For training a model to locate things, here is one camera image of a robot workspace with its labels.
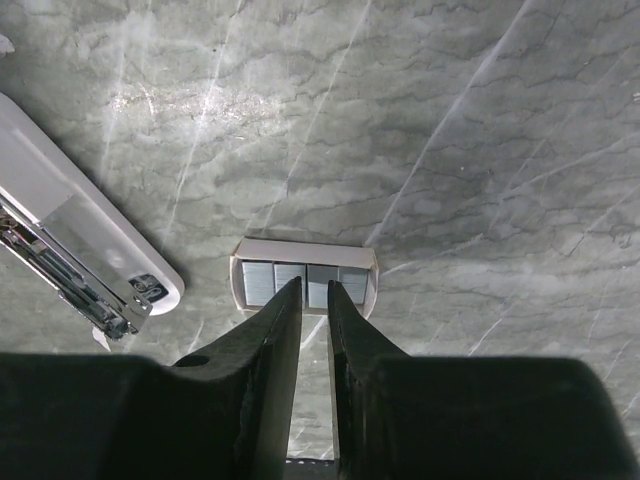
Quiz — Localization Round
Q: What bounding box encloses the white stapler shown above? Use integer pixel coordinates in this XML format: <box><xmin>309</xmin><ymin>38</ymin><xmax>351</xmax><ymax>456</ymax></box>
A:
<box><xmin>1</xmin><ymin>96</ymin><xmax>185</xmax><ymax>340</ymax></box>

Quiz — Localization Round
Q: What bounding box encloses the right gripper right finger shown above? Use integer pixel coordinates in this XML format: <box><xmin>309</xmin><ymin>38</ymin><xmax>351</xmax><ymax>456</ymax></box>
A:
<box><xmin>327</xmin><ymin>281</ymin><xmax>415</xmax><ymax>479</ymax></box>

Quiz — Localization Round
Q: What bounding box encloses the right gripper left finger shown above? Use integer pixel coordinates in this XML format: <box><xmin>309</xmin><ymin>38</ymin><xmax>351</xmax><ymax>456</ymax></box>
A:
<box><xmin>172</xmin><ymin>277</ymin><xmax>302</xmax><ymax>479</ymax></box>

